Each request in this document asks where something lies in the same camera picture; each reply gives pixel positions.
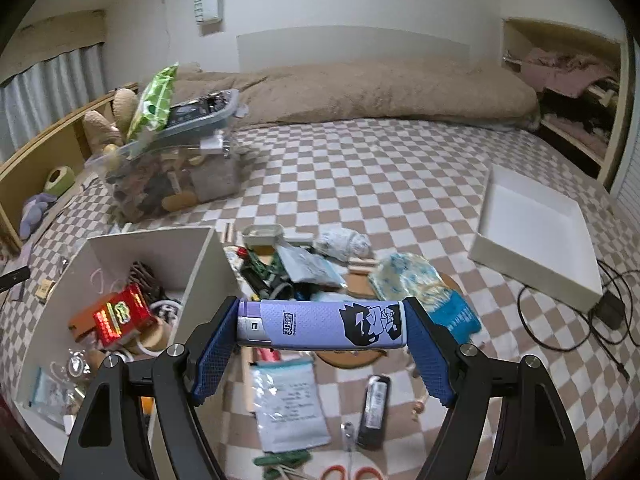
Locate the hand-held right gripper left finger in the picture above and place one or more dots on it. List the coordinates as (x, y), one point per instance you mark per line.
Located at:
(215, 355)

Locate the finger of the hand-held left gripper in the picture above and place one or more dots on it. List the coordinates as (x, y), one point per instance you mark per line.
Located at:
(14, 276)

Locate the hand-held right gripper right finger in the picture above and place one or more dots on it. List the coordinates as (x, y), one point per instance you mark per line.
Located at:
(435, 360)

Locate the purple printed lighter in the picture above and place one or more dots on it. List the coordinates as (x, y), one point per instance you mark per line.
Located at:
(320, 325)

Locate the white cardboard box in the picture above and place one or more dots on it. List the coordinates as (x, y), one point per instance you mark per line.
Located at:
(150, 250)

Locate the small beige box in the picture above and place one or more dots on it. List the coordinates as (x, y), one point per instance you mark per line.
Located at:
(45, 291)

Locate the purple plush toy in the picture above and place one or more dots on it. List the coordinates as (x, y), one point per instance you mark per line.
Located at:
(35, 212)

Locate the blue patterned pouch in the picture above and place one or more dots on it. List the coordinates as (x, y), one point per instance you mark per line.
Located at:
(430, 290)

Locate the black rectangular lighter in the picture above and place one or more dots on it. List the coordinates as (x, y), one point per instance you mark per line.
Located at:
(374, 410)

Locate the round wooden coaster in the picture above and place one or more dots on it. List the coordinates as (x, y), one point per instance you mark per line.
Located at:
(350, 357)

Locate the zip bag with receipt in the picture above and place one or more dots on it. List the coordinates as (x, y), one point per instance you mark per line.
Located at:
(290, 405)

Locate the shiny red box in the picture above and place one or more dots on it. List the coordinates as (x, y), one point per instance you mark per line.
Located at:
(122, 317)

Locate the green avocado plush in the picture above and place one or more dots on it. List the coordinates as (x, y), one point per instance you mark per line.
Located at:
(59, 180)

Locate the small wooden stand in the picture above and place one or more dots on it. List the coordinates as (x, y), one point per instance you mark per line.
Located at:
(362, 266)

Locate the wooden bedside shelf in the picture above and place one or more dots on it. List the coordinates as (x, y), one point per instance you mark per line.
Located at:
(40, 160)

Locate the green plastic clip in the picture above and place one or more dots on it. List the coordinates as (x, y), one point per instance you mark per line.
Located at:
(280, 459)

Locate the small white dish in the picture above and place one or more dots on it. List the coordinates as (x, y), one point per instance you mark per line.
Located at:
(262, 235)

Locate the bluish plastic packet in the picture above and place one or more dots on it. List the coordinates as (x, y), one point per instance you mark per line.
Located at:
(310, 266)

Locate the white patterned cloth roll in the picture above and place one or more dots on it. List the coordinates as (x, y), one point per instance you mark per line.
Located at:
(342, 245)

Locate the white box lid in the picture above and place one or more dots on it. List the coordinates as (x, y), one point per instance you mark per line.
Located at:
(535, 230)

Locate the brown teddy plush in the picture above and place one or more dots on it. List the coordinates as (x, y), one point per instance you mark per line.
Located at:
(102, 127)

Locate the clear plastic storage bin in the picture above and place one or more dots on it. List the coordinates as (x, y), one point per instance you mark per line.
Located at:
(210, 180)

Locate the checkered bedsheet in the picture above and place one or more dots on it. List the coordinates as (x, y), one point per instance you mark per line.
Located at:
(400, 185)

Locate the grey curtain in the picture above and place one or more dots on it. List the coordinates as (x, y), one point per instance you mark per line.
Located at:
(50, 90)

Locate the green wet wipes packet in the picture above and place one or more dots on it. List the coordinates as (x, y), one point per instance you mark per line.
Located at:
(155, 100)

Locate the beige fluffy blanket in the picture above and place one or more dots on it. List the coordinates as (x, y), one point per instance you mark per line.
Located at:
(375, 95)

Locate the pink clothes pile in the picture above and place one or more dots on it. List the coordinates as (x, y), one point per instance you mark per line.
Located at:
(560, 67)

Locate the open wall closet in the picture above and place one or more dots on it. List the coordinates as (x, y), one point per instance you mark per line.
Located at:
(575, 130)

